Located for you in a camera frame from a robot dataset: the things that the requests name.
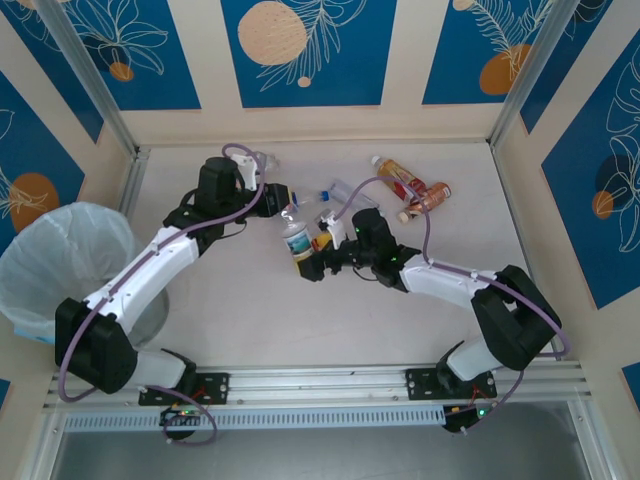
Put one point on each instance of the clear bottle orange label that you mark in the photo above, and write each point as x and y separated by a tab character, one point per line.
271	161

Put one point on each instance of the small bottle green label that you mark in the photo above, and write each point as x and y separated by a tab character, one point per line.
295	244

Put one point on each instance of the clear ribbed bottle pale cap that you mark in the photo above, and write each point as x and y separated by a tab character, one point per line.
345	190

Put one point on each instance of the amber tea bottle red label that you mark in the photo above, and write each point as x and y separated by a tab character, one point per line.
397	176

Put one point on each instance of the bottle with brown label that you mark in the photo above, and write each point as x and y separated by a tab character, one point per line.
432	195

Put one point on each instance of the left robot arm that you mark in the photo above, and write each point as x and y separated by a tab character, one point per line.
145	270

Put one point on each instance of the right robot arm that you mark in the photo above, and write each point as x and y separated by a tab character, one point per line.
445	282

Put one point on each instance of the bin with white bag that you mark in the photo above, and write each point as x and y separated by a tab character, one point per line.
60	260

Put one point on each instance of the steel panel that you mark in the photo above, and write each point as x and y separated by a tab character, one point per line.
320	457

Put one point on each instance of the left controller board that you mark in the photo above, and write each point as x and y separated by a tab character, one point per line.
180	415

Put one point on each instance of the controller board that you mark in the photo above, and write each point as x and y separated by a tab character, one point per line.
180	415
475	415

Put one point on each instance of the right controller board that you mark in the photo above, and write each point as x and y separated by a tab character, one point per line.
475	415

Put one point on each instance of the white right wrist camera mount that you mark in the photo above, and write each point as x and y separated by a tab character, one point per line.
334	227

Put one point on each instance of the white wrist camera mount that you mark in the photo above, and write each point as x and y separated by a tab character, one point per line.
334	227
247	167

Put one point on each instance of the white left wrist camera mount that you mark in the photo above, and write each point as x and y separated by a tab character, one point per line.
247	167

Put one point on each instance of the aluminium side rail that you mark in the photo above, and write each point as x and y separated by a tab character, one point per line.
500	160
134	180

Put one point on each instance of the aluminium mounting rail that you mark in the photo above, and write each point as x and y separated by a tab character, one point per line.
310	382

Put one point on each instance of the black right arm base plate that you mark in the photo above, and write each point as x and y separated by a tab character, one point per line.
420	382

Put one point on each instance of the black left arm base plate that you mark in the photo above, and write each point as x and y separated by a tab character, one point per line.
215	387

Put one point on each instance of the aluminium frame post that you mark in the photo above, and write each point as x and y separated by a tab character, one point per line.
530	75
90	80

